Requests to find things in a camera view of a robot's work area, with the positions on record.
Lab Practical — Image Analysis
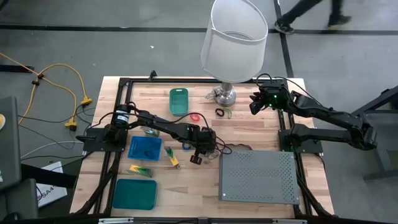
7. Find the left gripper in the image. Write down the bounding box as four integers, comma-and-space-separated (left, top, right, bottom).
186, 124, 218, 165

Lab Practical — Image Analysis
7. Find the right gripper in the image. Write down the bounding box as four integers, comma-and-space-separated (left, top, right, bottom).
249, 81, 290, 115

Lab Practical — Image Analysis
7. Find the orange-red rubber band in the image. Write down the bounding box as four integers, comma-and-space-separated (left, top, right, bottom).
229, 142, 253, 152

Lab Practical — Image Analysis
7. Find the small turquoise plastic bin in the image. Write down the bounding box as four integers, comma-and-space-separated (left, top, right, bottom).
169, 88, 190, 117

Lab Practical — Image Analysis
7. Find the blue perforated plastic basket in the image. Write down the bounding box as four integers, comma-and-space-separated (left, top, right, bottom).
127, 136, 163, 162

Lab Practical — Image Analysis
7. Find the silver table lamp white shade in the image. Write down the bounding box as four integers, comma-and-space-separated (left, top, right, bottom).
200, 0, 269, 108

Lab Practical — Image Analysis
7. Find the grey perforated metal stand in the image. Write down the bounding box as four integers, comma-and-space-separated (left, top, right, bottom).
218, 150, 300, 205

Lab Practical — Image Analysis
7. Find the large blue-green plastic bin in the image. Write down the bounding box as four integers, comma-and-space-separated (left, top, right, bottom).
112, 179, 158, 211

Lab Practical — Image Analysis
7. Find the person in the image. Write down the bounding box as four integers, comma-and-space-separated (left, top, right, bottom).
273, 0, 352, 35

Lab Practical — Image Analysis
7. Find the black side table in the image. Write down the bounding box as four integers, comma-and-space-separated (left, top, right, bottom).
341, 85, 398, 181

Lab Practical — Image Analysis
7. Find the white cardboard box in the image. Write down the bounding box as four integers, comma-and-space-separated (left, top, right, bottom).
36, 161, 68, 208

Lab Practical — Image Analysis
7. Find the dark grey box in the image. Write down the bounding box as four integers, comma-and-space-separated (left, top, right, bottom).
0, 179, 40, 220

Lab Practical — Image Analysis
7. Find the grey equipment case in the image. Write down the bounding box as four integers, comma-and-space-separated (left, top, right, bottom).
0, 96, 22, 191

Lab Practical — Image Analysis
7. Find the black floor bar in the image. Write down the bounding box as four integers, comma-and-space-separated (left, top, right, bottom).
0, 64, 35, 73

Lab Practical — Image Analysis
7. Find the black aluminium table frame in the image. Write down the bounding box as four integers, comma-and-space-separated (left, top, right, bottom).
70, 77, 336, 218

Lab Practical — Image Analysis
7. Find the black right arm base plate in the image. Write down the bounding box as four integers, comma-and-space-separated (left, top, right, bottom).
278, 129, 324, 154

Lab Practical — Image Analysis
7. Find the silver metal bracket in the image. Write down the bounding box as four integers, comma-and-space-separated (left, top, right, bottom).
272, 218, 308, 224
98, 217, 135, 224

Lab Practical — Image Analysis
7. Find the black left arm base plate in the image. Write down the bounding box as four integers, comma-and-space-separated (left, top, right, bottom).
75, 127, 129, 153

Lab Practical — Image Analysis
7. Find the yellow extension cord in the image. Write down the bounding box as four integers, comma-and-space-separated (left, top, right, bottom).
37, 63, 93, 106
0, 52, 79, 131

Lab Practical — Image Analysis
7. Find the white floor cable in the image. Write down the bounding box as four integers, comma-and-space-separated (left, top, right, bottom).
20, 140, 85, 159

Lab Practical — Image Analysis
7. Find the black strap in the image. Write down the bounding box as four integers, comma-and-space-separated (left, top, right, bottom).
20, 163, 78, 189

